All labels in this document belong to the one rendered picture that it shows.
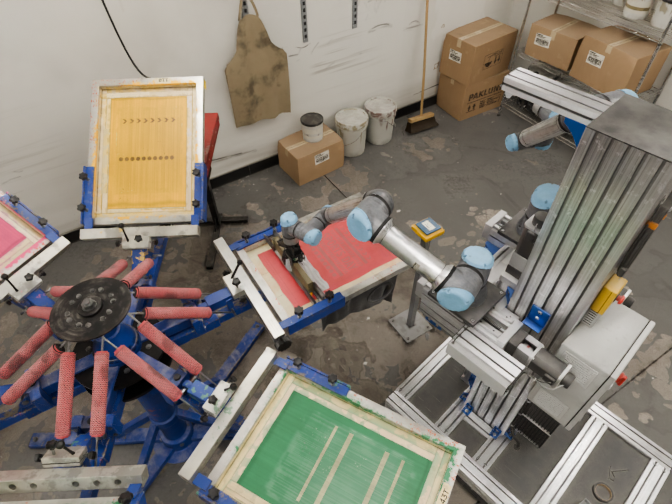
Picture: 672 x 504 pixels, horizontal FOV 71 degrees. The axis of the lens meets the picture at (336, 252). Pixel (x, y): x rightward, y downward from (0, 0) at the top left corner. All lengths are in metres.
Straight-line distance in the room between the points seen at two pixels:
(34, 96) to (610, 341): 3.50
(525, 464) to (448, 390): 0.53
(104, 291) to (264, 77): 2.49
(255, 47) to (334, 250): 2.01
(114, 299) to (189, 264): 1.88
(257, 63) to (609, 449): 3.46
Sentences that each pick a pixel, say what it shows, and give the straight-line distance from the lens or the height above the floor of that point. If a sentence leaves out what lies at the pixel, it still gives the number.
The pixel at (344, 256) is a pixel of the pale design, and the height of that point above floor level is 0.95.
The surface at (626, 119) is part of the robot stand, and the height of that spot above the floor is 2.03.
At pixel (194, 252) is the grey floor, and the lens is 3.92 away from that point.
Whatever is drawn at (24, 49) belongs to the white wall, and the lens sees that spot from 3.63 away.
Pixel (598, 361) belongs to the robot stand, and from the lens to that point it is 1.99.
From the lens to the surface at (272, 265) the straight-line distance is 2.41.
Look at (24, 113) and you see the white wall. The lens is 3.78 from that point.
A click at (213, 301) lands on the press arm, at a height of 1.04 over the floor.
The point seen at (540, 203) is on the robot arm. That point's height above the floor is 1.46.
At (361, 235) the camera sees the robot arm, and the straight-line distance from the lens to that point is 1.71.
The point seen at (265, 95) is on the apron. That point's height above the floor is 0.76.
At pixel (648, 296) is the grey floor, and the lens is 4.09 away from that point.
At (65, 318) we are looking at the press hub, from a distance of 2.05.
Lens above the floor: 2.77
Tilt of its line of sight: 48 degrees down
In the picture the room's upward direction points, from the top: 1 degrees counter-clockwise
